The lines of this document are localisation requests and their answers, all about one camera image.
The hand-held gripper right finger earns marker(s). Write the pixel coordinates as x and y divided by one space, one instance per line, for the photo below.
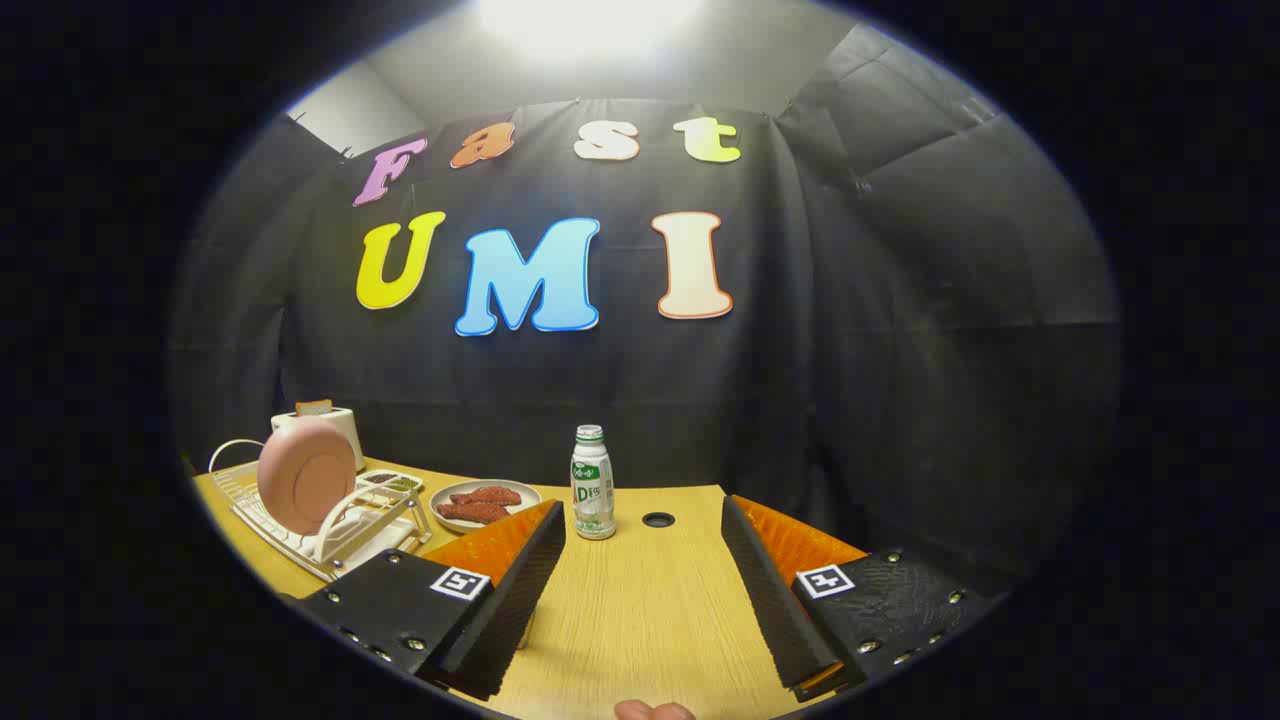
775 600

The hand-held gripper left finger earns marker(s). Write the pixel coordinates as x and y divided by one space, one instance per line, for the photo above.
520 590

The pink plate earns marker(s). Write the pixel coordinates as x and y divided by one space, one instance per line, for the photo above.
305 475

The beige plate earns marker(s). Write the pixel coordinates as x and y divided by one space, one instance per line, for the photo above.
528 497

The white divided dish of beans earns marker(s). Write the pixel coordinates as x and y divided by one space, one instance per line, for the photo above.
390 483

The red-brown meat piece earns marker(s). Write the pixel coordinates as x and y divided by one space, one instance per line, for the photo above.
485 496
472 513

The white drink bottle green cap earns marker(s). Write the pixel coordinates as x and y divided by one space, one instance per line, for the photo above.
592 490

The white toaster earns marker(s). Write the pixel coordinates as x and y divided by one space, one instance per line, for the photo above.
345 430

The brown toast slice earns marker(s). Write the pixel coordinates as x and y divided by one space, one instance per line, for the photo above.
314 407

